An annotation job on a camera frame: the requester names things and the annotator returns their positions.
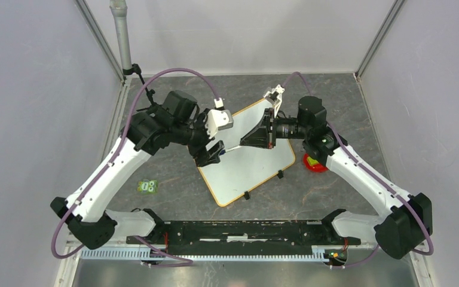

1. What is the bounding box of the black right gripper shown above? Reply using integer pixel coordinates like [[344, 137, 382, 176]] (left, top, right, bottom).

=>
[[240, 108, 310, 149]]

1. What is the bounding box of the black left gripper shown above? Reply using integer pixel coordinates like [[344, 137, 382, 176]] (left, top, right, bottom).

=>
[[172, 109, 225, 167]]

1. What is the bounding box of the yellow framed whiteboard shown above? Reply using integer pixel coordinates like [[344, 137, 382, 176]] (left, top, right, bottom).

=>
[[198, 99, 296, 207]]

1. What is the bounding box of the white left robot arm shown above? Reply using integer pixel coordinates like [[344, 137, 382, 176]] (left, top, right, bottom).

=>
[[50, 90, 233, 249]]

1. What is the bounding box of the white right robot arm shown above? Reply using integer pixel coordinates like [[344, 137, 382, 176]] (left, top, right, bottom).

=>
[[240, 96, 434, 259]]

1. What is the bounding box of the red bowl with green block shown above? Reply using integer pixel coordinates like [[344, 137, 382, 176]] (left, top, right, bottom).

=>
[[302, 154, 328, 173]]

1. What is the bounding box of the green owl eraser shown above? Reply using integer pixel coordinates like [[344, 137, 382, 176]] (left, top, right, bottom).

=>
[[137, 180, 158, 194]]

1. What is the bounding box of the grey vertical pole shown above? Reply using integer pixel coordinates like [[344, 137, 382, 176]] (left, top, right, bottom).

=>
[[109, 0, 133, 76]]

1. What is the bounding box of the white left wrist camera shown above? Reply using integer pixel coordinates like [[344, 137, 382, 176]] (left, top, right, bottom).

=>
[[205, 98, 234, 139]]

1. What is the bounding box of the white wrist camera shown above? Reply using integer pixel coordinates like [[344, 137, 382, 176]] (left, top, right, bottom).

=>
[[263, 84, 285, 117], [205, 98, 234, 139]]

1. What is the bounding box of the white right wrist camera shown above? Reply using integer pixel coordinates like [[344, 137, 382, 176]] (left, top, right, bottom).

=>
[[263, 84, 285, 117]]

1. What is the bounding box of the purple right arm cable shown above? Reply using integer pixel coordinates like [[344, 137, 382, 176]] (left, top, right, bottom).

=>
[[283, 71, 435, 270]]

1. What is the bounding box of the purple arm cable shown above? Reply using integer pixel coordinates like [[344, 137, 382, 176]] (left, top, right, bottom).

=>
[[50, 68, 222, 270], [283, 71, 435, 270]]

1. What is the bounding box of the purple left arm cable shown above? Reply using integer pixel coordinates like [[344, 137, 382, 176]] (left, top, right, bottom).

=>
[[50, 68, 222, 270]]

